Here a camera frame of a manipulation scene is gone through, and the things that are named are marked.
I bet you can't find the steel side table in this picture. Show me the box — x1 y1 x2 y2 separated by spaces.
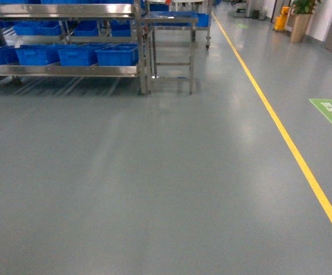
142 11 198 95

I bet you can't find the green potted plant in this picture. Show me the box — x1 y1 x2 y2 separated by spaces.
290 0 322 43

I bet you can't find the steel cart with wheels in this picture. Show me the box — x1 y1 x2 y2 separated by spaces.
147 1 213 50

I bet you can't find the yellow mop bucket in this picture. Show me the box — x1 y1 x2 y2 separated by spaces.
274 6 290 32

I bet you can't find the steel shelf rack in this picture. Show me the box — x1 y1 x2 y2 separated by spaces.
0 1 149 95

